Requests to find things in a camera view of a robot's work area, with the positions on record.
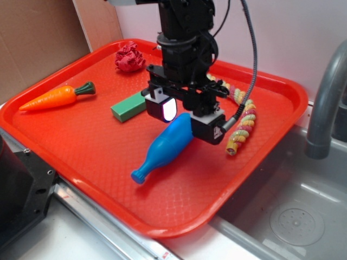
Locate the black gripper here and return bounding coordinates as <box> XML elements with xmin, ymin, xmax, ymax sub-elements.
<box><xmin>142</xmin><ymin>35</ymin><xmax>229</xmax><ymax>145</ymax></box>

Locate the blue toy bottle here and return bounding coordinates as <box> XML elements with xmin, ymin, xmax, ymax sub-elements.
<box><xmin>131</xmin><ymin>113</ymin><xmax>194</xmax><ymax>184</ymax></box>

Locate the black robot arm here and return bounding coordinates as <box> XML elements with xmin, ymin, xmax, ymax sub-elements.
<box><xmin>141</xmin><ymin>1</ymin><xmax>229</xmax><ymax>145</ymax></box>

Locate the green rectangular block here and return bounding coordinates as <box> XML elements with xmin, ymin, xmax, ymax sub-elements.
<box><xmin>111</xmin><ymin>92</ymin><xmax>146</xmax><ymax>122</ymax></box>

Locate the crumpled red cloth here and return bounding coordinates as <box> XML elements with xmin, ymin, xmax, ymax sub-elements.
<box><xmin>114</xmin><ymin>41</ymin><xmax>146</xmax><ymax>73</ymax></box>

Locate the red plastic tray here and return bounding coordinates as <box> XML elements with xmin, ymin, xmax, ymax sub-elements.
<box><xmin>1</xmin><ymin>40</ymin><xmax>308</xmax><ymax>238</ymax></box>

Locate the orange toy carrot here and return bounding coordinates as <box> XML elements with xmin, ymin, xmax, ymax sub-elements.
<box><xmin>19</xmin><ymin>82</ymin><xmax>96</xmax><ymax>112</ymax></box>

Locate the grey plastic sink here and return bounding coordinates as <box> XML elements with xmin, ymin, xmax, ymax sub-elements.
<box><xmin>210</xmin><ymin>127</ymin><xmax>346</xmax><ymax>259</ymax></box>

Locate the grey faucet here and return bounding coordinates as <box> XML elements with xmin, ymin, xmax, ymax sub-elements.
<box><xmin>305</xmin><ymin>41</ymin><xmax>346</xmax><ymax>159</ymax></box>

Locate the brown cardboard panel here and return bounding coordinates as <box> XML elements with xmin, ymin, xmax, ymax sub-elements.
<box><xmin>1</xmin><ymin>1</ymin><xmax>123</xmax><ymax>103</ymax></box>

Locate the grey braided cable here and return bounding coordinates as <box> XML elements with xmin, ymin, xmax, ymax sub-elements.
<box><xmin>218</xmin><ymin>0</ymin><xmax>258</xmax><ymax>133</ymax></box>

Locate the multicolour twisted rope toy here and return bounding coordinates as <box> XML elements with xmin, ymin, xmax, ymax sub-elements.
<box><xmin>222</xmin><ymin>80</ymin><xmax>256</xmax><ymax>156</ymax></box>

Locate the metal rail strip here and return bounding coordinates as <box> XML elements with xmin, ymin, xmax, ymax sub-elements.
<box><xmin>0</xmin><ymin>127</ymin><xmax>182</xmax><ymax>260</ymax></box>

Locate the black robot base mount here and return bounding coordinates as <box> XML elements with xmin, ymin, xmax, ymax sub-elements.
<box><xmin>1</xmin><ymin>138</ymin><xmax>56</xmax><ymax>251</ymax></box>

